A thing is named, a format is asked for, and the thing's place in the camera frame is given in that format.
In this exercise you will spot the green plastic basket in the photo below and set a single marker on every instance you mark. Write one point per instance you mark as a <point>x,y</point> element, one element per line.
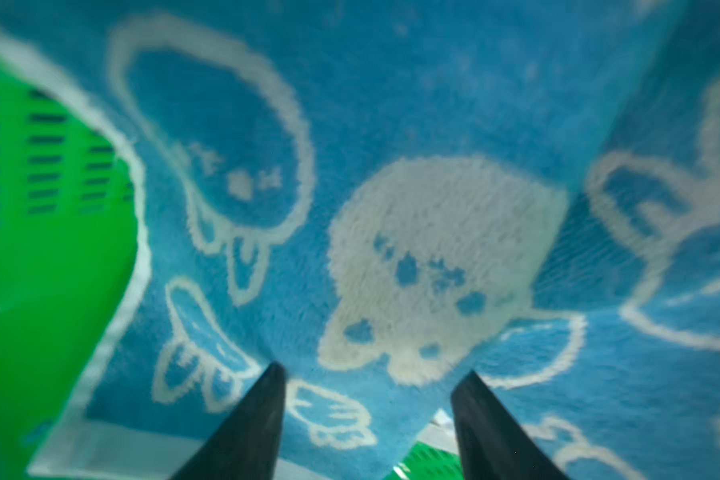
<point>42,270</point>

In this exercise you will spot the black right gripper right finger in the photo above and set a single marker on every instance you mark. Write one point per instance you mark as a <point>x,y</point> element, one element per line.
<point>491,443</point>

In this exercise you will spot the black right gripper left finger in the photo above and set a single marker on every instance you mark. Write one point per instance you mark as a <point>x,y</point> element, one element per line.
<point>246,444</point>

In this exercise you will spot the teal pattern towel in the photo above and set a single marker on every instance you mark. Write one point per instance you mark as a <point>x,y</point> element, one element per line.
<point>383,197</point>

